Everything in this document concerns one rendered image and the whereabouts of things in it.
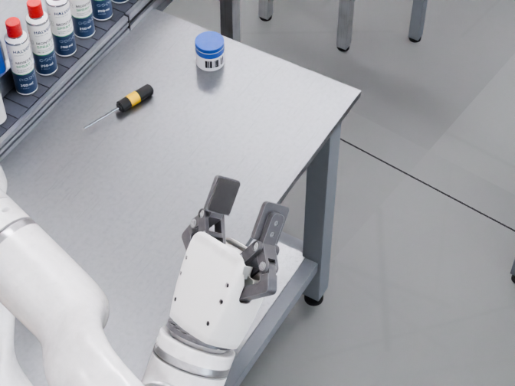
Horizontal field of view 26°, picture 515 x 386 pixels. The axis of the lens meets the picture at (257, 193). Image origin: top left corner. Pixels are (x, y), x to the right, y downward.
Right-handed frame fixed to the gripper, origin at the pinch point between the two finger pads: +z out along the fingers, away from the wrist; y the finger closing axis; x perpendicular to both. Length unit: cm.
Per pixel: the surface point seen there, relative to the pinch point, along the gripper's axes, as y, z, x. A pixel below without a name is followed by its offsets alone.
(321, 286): -140, -41, -143
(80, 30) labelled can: -153, 6, -53
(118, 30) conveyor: -154, 9, -63
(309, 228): -132, -24, -125
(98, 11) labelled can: -155, 11, -57
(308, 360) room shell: -133, -61, -142
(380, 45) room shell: -212, 32, -196
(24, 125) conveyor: -141, -18, -41
